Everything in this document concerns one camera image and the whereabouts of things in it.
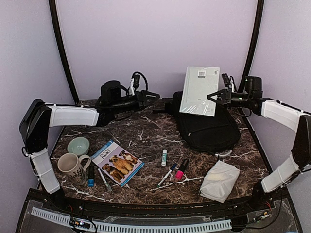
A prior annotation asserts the white pen blue cap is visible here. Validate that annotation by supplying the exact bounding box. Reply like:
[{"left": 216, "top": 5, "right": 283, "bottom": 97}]
[{"left": 157, "top": 163, "right": 177, "bottom": 187}]

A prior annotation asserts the grey Great Gatsby book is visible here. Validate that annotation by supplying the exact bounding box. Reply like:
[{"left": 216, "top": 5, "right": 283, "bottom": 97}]
[{"left": 179, "top": 67, "right": 220, "bottom": 117}]

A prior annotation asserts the cream patterned mug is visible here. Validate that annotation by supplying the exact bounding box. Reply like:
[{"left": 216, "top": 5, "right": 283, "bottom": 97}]
[{"left": 57, "top": 153, "right": 91, "bottom": 186}]

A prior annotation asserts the white glue stick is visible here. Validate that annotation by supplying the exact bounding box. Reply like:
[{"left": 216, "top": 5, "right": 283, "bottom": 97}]
[{"left": 161, "top": 149, "right": 167, "bottom": 166}]

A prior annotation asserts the white thin pen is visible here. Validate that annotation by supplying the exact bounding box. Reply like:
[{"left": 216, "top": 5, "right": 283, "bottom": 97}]
[{"left": 97, "top": 168, "right": 112, "bottom": 192}]

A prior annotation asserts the green ceramic bowl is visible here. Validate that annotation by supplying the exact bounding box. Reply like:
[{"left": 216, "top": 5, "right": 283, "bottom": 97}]
[{"left": 67, "top": 137, "right": 90, "bottom": 157}]

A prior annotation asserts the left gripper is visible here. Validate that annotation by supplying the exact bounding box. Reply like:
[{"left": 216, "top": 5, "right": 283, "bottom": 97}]
[{"left": 111, "top": 90, "right": 161, "bottom": 115}]

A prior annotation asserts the dog picture book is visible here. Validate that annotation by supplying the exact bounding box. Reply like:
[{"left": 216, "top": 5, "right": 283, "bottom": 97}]
[{"left": 91, "top": 140, "right": 144, "bottom": 187}]

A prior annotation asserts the black front rail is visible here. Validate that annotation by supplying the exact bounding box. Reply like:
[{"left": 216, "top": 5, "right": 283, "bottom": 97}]
[{"left": 26, "top": 188, "right": 290, "bottom": 219}]

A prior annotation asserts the black marker blue cap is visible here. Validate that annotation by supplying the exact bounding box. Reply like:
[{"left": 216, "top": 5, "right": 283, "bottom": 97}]
[{"left": 88, "top": 166, "right": 95, "bottom": 187}]

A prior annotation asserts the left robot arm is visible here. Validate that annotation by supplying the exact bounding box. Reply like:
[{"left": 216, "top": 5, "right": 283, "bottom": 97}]
[{"left": 19, "top": 90, "right": 160, "bottom": 212}]

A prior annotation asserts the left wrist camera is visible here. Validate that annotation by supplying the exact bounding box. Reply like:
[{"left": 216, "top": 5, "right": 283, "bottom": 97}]
[{"left": 131, "top": 72, "right": 140, "bottom": 89}]

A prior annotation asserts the right black frame post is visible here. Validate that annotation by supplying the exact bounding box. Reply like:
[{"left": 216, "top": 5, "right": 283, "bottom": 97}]
[{"left": 238, "top": 0, "right": 264, "bottom": 93}]

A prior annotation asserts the white slotted cable duct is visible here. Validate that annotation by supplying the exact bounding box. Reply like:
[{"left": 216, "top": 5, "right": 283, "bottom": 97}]
[{"left": 31, "top": 207, "right": 232, "bottom": 233}]

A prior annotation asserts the white cloth pouch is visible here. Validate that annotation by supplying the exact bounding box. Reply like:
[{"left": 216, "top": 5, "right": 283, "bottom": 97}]
[{"left": 199, "top": 160, "right": 240, "bottom": 203}]

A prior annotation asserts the black frame post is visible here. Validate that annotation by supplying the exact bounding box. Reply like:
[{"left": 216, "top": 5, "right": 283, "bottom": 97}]
[
  {"left": 238, "top": 0, "right": 264, "bottom": 93},
  {"left": 49, "top": 0, "right": 80, "bottom": 104}
]

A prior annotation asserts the left black frame post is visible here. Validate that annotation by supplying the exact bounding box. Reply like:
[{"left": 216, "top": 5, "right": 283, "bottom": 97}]
[{"left": 49, "top": 0, "right": 80, "bottom": 104}]

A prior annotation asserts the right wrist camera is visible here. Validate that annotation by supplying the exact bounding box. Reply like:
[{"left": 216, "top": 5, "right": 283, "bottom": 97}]
[{"left": 222, "top": 73, "right": 231, "bottom": 87}]

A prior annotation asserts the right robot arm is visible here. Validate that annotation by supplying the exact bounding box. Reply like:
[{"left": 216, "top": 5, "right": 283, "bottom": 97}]
[{"left": 207, "top": 89, "right": 311, "bottom": 211}]

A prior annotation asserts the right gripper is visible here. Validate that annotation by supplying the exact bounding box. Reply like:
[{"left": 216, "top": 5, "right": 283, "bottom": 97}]
[{"left": 207, "top": 88, "right": 252, "bottom": 110}]

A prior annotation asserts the black student bag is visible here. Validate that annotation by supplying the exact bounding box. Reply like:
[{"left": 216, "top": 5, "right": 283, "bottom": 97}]
[{"left": 165, "top": 91, "right": 241, "bottom": 153}]

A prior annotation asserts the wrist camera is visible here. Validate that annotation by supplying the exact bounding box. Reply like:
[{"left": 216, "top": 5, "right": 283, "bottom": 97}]
[
  {"left": 131, "top": 72, "right": 140, "bottom": 89},
  {"left": 222, "top": 73, "right": 231, "bottom": 87}
]

